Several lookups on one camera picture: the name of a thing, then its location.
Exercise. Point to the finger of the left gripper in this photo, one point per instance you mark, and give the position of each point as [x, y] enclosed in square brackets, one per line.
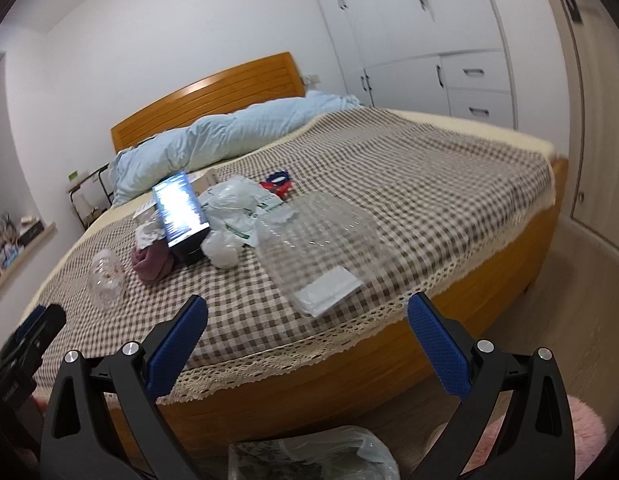
[31, 319]

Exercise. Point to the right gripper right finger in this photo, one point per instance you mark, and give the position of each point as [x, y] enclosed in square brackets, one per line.
[536, 439]

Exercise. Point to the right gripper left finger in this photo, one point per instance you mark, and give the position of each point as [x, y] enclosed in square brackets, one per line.
[80, 440]

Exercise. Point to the maroon cloth ball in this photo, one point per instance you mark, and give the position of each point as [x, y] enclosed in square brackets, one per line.
[153, 263]

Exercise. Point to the white green printed bag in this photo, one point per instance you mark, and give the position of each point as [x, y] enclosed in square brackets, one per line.
[235, 205]

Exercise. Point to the clear plastic container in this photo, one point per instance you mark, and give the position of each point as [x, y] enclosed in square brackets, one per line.
[319, 249]

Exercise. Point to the blue bottle cap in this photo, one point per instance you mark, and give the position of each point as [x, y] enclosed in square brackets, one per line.
[278, 178]

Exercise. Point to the trash bag with green print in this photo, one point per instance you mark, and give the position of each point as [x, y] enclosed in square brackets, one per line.
[347, 452]

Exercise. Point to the pink fluffy rug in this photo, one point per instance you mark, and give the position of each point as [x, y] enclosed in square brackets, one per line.
[590, 436]

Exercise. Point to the windowsill clutter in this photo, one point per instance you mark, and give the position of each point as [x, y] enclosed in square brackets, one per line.
[14, 238]

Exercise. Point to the bedside shelf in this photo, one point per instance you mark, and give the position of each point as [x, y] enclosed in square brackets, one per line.
[90, 194]

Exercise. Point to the light blue duvet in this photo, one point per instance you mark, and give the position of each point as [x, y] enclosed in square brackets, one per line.
[214, 138]

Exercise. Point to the red wrapper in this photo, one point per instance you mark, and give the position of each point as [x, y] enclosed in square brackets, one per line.
[279, 189]

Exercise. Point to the white wardrobe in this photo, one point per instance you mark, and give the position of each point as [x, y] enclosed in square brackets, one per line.
[392, 54]

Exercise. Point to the wooden bed frame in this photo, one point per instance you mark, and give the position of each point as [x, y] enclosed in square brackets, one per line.
[363, 373]

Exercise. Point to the wall socket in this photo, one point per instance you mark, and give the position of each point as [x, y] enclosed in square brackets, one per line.
[310, 80]

